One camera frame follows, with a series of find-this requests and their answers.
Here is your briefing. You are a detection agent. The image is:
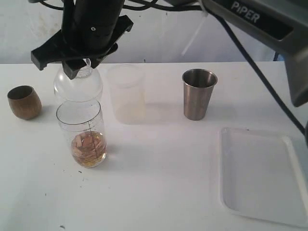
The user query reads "clear plastic tray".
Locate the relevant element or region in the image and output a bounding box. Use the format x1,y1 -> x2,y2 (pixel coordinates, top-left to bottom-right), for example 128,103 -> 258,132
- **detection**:
219,128 -> 308,228

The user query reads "clear measuring shaker cup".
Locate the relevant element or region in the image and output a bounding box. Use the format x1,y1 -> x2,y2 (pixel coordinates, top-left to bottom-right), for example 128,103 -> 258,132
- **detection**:
56,99 -> 107,168

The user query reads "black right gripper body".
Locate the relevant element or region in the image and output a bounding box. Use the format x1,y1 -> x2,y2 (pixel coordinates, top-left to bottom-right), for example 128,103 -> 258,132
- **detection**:
31,15 -> 133,79

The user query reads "black right cable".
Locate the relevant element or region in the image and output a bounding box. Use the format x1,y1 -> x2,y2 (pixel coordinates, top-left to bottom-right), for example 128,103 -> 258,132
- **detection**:
28,0 -> 308,145

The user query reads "clear dome shaker lid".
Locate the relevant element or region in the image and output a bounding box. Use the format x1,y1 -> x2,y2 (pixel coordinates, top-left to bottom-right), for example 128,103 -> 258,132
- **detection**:
53,59 -> 103,104

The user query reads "brown wooden cup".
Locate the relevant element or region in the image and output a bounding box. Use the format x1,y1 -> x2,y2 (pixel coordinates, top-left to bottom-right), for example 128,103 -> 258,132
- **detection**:
7,85 -> 42,120

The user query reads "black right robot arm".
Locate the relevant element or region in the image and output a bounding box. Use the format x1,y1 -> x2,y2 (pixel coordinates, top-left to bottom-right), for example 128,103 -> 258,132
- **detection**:
31,0 -> 308,107

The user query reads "frosted plastic cup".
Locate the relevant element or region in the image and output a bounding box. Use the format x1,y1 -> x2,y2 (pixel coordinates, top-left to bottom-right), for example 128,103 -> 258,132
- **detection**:
107,64 -> 145,125

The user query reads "stainless steel cup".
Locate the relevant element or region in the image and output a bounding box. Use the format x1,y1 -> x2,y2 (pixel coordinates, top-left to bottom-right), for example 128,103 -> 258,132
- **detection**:
182,68 -> 218,121

